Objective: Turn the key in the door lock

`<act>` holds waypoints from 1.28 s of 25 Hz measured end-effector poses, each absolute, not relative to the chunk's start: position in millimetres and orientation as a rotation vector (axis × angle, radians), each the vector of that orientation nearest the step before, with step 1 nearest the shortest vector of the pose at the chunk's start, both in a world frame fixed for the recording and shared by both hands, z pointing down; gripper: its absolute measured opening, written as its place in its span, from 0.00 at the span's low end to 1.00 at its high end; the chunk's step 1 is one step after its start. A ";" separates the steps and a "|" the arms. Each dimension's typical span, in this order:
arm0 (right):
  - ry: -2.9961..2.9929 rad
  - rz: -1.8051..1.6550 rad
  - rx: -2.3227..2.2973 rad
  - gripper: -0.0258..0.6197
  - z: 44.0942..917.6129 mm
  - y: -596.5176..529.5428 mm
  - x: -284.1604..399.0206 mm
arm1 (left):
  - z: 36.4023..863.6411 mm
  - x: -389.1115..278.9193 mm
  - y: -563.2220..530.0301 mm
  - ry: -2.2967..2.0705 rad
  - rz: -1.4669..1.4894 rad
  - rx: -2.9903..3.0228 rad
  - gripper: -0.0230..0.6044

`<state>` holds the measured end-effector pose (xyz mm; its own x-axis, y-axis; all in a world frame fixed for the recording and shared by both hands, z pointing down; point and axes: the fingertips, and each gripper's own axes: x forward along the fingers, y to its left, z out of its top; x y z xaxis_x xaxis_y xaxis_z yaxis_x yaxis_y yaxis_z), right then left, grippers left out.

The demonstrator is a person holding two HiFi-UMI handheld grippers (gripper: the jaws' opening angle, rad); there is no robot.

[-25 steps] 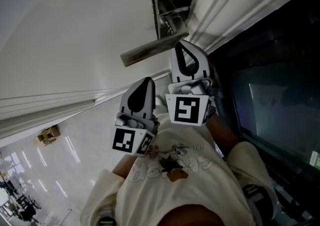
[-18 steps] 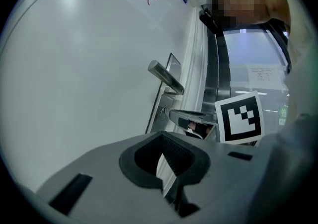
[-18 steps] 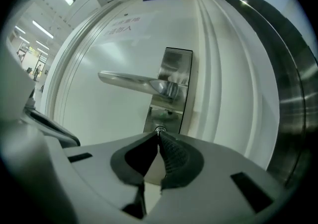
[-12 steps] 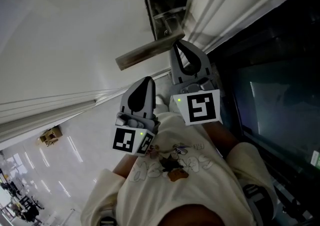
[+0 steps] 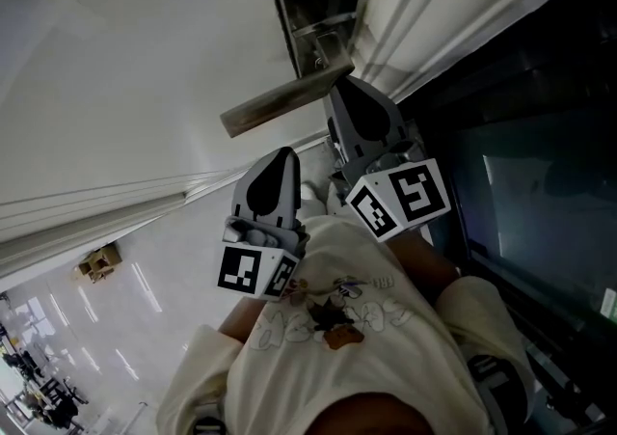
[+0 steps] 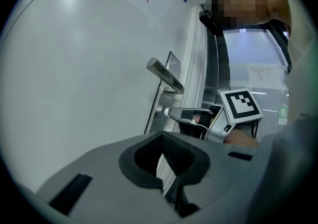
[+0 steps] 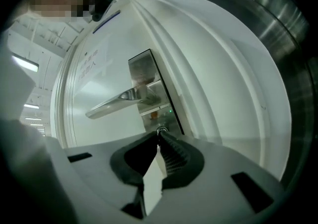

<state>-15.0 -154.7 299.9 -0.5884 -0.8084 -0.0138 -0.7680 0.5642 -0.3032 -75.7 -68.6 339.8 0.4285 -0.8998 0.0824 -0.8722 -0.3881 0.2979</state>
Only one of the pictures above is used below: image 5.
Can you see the cream printed t-shirt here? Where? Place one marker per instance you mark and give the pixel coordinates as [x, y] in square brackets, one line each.
[366, 361]

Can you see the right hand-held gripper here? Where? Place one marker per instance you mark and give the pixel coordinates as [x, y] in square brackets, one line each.
[414, 192]

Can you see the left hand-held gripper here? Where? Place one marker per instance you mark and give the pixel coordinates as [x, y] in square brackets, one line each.
[255, 274]

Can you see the brown cardboard box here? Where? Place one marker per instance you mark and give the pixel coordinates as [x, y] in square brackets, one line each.
[99, 262]

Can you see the person's left forearm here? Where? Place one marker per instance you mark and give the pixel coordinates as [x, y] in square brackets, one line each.
[241, 322]

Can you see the group of dark chairs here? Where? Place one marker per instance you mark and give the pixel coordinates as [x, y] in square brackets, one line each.
[43, 389]

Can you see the dark glass panel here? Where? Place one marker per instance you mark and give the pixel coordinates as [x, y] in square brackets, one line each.
[530, 158]

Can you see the white door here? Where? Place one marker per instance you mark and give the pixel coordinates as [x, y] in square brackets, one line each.
[144, 62]

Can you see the person's right forearm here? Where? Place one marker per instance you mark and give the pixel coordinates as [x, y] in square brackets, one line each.
[424, 269]

